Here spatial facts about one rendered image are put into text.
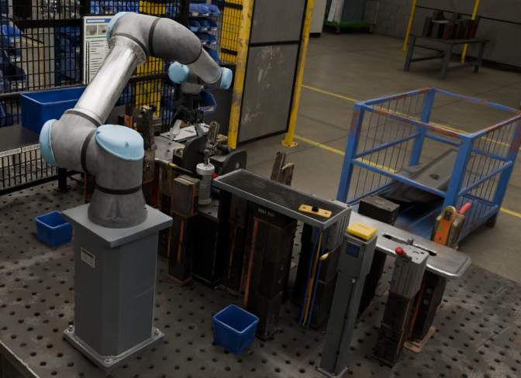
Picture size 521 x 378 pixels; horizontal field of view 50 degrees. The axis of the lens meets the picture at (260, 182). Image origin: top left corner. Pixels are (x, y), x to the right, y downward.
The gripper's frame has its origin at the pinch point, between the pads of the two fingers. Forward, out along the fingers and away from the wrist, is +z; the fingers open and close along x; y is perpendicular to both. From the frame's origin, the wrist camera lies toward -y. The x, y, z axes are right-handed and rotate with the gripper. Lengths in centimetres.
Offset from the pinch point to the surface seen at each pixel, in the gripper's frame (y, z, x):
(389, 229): 84, 5, 33
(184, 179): 42.2, -2.2, -21.2
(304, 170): -173, 105, 214
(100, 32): -52, -32, -17
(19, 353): 60, 35, -76
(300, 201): 84, -11, -6
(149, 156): 10.3, 1.7, -19.5
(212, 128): 1.5, -4.3, 11.6
